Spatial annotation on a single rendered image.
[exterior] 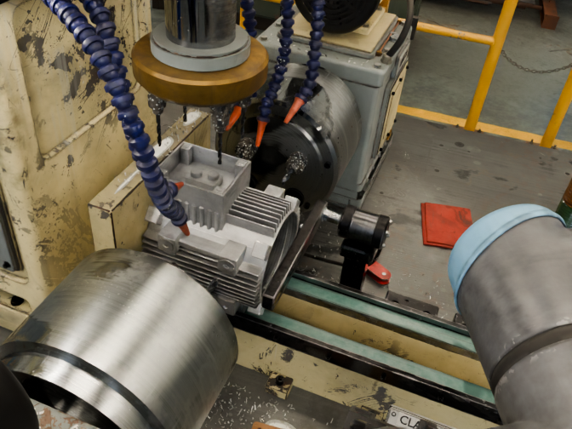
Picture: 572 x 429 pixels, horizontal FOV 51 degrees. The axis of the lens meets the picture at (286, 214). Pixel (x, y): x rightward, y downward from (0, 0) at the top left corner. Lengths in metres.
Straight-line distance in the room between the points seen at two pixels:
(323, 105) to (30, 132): 0.51
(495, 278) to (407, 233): 1.00
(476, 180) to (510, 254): 1.23
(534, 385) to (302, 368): 0.70
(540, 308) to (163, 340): 0.43
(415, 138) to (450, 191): 0.25
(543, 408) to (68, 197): 0.78
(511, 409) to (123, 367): 0.41
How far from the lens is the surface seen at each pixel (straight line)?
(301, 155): 1.09
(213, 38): 0.78
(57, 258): 1.01
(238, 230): 0.91
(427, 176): 1.60
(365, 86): 1.25
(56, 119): 0.92
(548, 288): 0.39
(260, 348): 1.03
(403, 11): 4.04
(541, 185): 1.71
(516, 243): 0.42
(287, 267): 0.93
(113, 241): 0.89
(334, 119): 1.11
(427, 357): 1.07
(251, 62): 0.81
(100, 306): 0.70
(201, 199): 0.89
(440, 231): 1.42
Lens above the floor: 1.68
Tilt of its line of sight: 40 degrees down
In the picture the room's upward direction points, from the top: 6 degrees clockwise
